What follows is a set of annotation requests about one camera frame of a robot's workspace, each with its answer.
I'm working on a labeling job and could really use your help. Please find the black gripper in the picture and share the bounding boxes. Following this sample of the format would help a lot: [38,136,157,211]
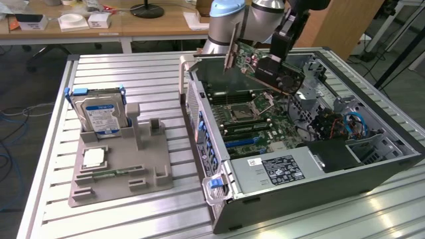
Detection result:
[269,6,312,62]

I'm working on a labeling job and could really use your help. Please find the green Nvidia graphics card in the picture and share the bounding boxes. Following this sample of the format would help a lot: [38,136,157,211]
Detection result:
[223,23,307,96]

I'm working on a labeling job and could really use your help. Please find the wooden cabinet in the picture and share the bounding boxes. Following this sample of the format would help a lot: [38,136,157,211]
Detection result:
[311,0,387,61]

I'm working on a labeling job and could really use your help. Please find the brown cardboard box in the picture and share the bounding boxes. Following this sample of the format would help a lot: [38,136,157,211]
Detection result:
[195,0,213,18]

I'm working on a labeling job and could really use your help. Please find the white paper box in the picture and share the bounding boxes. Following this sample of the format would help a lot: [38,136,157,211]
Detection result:
[184,11,211,31]

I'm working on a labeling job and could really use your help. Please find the metal CPU socket cover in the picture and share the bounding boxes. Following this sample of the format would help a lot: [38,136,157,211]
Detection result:
[251,91,277,111]

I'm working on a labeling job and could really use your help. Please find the metal CPU socket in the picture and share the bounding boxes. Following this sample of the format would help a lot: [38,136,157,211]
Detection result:
[228,103,257,121]

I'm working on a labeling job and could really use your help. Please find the green motherboard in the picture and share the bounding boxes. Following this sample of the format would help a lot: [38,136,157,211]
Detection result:
[199,83,308,160]

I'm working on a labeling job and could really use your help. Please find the installed green RAM stick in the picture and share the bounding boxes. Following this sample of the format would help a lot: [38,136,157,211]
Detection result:
[224,121,271,133]

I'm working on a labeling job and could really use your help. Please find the black case fan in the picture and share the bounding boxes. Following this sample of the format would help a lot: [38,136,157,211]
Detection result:
[313,114,345,140]

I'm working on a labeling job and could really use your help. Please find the wooden desk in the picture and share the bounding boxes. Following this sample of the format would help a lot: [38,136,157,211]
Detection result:
[0,0,213,53]

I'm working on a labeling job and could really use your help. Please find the black lamp base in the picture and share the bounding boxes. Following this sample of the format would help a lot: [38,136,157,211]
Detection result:
[130,0,165,19]

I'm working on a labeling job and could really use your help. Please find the blue expansion slot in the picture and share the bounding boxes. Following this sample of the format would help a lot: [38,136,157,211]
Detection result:
[225,136,264,148]

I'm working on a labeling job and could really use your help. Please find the black plastic disk bay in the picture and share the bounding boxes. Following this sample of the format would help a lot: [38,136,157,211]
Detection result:
[307,139,365,174]

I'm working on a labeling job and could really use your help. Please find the small white labelled box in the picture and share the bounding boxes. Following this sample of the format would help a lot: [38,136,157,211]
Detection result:
[87,13,112,29]

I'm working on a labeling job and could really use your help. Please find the grey power supply unit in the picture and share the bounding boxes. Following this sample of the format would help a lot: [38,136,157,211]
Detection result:
[229,146,325,195]

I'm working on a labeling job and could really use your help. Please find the white round-hollow box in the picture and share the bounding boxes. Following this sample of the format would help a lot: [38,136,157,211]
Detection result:
[58,13,91,32]

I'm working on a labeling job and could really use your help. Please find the blue case latch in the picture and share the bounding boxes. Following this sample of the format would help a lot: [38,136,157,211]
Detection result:
[207,177,223,190]

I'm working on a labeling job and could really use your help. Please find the grey plastic parts rack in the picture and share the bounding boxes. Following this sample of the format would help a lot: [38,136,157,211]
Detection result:
[68,102,173,209]

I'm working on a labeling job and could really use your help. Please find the black open PC case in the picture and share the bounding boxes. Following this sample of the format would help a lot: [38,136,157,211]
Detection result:
[179,46,425,235]

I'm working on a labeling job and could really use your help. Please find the black office chair base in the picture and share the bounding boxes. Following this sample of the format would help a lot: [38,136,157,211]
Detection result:
[22,44,74,73]

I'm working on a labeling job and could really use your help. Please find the silver CPU chip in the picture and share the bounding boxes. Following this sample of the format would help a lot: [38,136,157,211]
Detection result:
[83,148,108,167]

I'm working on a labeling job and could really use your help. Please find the white box with black top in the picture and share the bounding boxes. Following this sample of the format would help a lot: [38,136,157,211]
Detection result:
[18,14,50,31]

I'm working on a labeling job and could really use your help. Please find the blue disk wire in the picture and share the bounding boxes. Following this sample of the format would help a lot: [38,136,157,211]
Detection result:
[343,112,369,140]

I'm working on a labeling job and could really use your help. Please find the hard disk with blue bracket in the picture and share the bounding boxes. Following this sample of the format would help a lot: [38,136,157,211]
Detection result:
[64,85,130,139]

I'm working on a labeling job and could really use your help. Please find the blue floor cable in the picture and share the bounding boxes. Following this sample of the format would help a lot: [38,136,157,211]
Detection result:
[0,109,27,213]

